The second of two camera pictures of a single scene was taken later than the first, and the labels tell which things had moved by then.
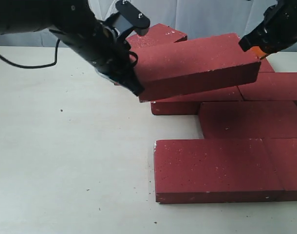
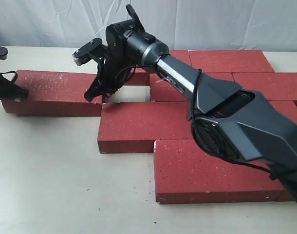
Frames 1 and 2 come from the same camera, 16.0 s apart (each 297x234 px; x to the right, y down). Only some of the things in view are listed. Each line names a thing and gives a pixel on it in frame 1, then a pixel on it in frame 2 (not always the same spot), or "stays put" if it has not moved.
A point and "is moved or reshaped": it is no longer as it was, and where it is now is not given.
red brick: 190,105 is moved or reshaped
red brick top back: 157,34 -> 54,93
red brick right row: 276,86 stays put
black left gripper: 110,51 -> 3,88
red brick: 167,69 -> 133,127
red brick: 188,171 stays put
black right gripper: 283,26 -> 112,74
